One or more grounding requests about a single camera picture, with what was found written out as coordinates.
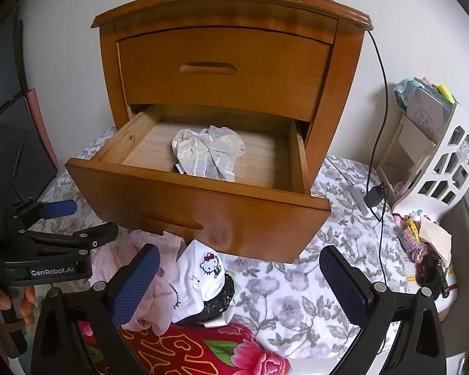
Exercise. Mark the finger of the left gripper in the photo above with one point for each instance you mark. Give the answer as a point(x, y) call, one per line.
point(59, 209)

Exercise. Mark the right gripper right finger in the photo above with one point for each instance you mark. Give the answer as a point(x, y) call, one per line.
point(350, 286)

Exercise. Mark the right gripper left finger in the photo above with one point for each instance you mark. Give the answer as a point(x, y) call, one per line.
point(130, 283)

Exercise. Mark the white Hello Kitty sock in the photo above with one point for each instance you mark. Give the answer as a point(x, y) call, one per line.
point(200, 277)

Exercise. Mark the white and black sock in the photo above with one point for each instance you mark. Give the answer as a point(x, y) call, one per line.
point(217, 312)

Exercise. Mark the wooden drawer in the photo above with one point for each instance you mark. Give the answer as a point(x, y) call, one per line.
point(267, 213)
point(239, 68)

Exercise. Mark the cream sheer cloth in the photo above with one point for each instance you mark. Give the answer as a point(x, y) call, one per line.
point(209, 153)

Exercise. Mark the grey floral bedsheet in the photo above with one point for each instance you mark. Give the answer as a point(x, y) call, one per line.
point(288, 307)

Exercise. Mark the pile of small trinkets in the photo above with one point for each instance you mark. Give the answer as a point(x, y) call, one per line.
point(427, 256)

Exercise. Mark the black power adapter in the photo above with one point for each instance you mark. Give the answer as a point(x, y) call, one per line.
point(375, 195)

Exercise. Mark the red floral blanket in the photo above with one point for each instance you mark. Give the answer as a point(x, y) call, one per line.
point(199, 350)

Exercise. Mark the white basket organizer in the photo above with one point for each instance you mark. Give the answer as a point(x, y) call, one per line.
point(427, 177)

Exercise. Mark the wooden nightstand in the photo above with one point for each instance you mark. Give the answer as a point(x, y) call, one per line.
point(335, 24)

